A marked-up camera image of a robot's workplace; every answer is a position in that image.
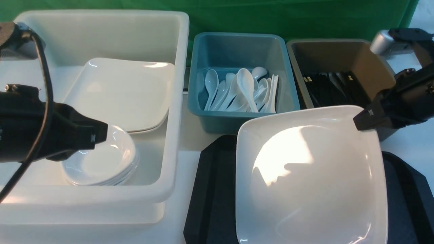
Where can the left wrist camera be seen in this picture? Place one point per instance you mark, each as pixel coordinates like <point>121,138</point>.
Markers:
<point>19,42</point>

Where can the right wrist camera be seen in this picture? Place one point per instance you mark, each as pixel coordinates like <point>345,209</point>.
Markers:
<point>398,41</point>

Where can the black serving tray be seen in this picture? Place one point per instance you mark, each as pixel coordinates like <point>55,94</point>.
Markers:
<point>211,215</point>

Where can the white square rice plate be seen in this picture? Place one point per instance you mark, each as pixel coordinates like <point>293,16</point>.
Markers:
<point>310,177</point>

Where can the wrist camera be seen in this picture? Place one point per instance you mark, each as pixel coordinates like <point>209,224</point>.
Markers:
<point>398,41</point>
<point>19,42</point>

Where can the large white plastic tub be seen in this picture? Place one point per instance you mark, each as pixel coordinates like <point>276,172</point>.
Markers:
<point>72,38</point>

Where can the teal plastic bin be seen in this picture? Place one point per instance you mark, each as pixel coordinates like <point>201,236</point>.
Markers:
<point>227,53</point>

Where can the stacked white square plates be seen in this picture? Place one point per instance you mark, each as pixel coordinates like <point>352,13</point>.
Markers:
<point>133,95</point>

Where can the stacked small white bowls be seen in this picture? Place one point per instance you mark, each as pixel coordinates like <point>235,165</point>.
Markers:
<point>110,163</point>

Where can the brown plastic bin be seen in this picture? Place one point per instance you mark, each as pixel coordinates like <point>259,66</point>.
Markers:
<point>336,55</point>

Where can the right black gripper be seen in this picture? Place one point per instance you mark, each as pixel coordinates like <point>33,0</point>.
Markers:
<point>408,102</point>

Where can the pile of black chopsticks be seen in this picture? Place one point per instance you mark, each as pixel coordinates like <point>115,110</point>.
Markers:
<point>333,89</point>

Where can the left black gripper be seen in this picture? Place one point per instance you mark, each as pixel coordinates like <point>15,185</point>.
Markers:
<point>21,119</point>

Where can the pile of white spoons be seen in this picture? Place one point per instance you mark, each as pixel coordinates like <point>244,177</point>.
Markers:
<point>245,91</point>

